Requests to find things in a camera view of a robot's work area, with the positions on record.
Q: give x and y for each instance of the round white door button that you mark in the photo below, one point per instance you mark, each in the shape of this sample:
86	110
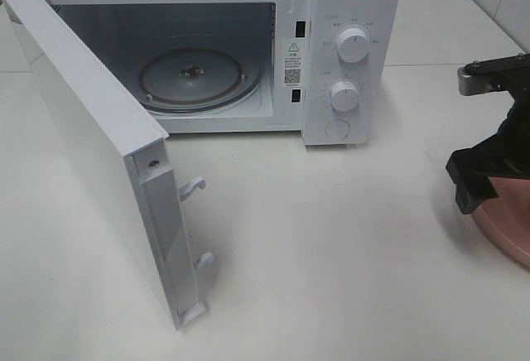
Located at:
337	129

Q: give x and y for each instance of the upper white power knob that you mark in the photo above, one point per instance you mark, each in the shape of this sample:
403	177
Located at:
353	44

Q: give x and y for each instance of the lower white timer knob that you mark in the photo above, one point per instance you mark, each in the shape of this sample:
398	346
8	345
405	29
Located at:
344	96

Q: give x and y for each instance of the glass microwave turntable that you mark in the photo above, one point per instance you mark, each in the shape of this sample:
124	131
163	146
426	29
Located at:
197	79

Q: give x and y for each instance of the white warning label sticker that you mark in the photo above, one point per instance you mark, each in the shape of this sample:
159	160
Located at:
292	62

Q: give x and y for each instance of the white microwave door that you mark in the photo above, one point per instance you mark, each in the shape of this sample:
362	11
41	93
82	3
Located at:
120	151

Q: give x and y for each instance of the white microwave oven body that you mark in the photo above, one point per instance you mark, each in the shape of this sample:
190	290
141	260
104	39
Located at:
127	34

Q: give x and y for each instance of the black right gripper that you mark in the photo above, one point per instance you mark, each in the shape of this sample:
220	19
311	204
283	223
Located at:
506	153

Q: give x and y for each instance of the pink round plate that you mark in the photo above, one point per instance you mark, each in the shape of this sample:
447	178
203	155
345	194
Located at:
505	220

